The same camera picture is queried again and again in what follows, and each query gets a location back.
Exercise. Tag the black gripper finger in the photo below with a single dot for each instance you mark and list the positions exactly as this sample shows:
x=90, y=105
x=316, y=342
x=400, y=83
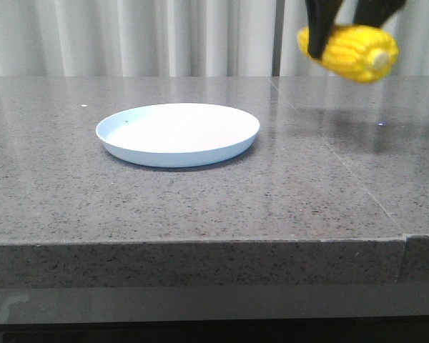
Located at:
x=375, y=13
x=321, y=16

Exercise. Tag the yellow corn cob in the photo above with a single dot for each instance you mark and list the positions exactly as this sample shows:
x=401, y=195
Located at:
x=359, y=53

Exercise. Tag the light blue round plate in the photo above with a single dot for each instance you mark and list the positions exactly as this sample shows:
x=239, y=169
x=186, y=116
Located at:
x=178, y=135

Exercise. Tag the white pleated curtain left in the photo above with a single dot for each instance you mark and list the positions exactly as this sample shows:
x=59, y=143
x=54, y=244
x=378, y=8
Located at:
x=137, y=38

